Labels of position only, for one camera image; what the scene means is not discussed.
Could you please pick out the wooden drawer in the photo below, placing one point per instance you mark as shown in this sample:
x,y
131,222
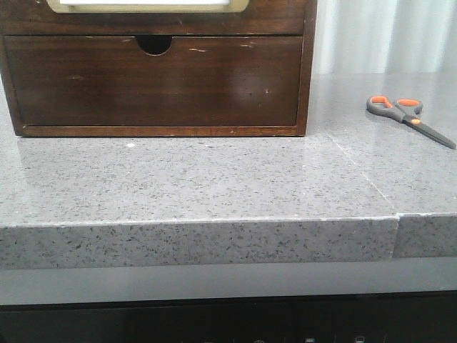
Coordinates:
x,y
259,17
198,81

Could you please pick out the grey orange scissors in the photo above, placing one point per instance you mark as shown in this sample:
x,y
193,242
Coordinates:
x,y
406,111

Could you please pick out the dark wooden drawer cabinet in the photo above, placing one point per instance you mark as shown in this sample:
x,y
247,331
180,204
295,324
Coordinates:
x,y
157,44

